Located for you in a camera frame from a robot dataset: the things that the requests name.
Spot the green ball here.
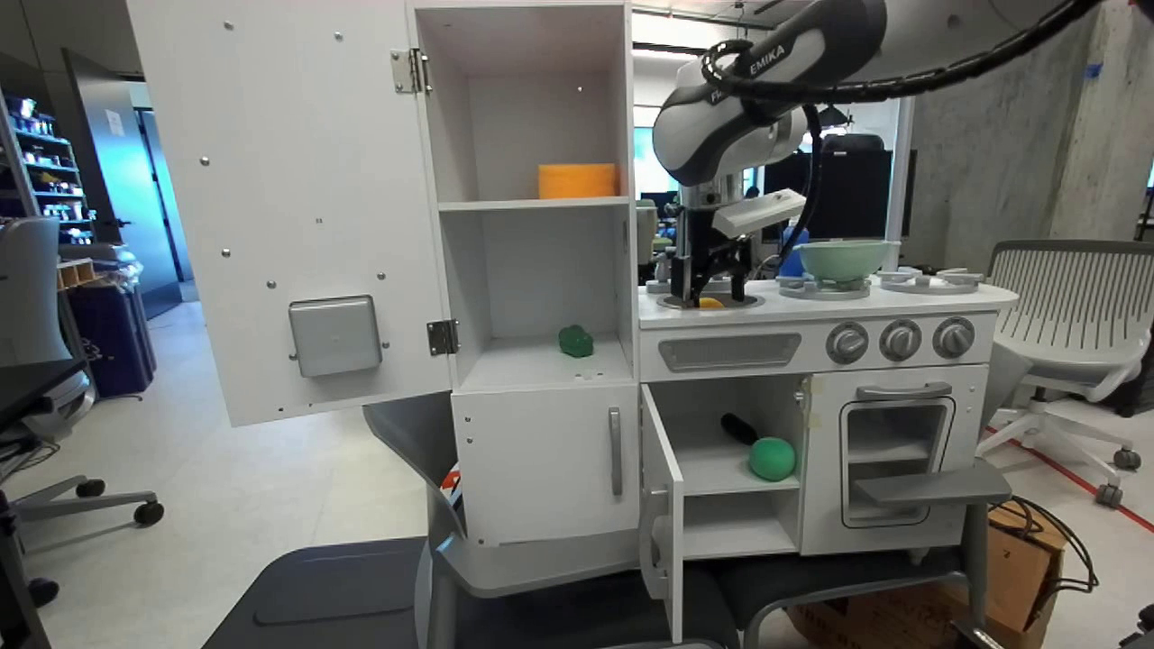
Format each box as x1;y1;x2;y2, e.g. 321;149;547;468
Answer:
745;431;801;485

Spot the pale green bowl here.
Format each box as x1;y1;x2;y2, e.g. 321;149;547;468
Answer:
795;234;903;292

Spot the white handled fridge door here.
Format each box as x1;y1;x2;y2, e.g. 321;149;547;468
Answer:
451;387;642;547

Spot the grey stove burner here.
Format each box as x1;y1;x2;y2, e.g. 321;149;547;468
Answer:
874;262;993;300
771;275;878;304

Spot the white small cabinet door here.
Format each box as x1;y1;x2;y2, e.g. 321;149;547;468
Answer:
634;383;689;646

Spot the grey back office chair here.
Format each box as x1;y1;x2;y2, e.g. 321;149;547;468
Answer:
0;214;168;615

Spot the black monitor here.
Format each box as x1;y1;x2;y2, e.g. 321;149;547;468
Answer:
805;131;896;241

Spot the small green toy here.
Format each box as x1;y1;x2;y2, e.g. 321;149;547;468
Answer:
557;322;595;360

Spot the cluttered storage shelf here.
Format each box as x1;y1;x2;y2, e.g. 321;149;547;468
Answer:
0;93;94;262

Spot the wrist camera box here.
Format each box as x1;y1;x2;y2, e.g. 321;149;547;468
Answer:
709;187;808;241

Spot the small black toy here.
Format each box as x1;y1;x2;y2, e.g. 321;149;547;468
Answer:
719;412;763;448

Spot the brown cardboard box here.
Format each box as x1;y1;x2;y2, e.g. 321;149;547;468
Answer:
791;499;1068;649

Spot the white toy kitchen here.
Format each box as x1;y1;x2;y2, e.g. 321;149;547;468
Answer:
406;0;1019;601

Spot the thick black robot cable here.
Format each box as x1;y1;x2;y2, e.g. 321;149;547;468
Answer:
699;31;844;275

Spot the white toy oven door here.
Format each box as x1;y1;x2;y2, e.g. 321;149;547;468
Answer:
816;383;983;535

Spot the grey stove knob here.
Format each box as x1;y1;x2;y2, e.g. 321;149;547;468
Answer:
931;318;974;365
878;318;924;365
826;322;874;366

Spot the white mesh chair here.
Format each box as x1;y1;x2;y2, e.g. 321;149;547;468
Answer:
974;234;1154;507

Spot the grey toy faucet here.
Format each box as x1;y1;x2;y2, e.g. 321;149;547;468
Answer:
647;238;678;292

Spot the dark blue bin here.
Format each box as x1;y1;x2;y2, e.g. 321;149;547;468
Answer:
66;279;158;404

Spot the white tall cabinet door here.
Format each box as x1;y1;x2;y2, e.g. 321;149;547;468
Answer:
122;0;457;431

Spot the orange block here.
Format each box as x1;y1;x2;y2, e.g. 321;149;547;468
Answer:
533;163;620;203

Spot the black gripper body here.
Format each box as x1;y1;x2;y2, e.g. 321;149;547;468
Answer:
674;175;761;281

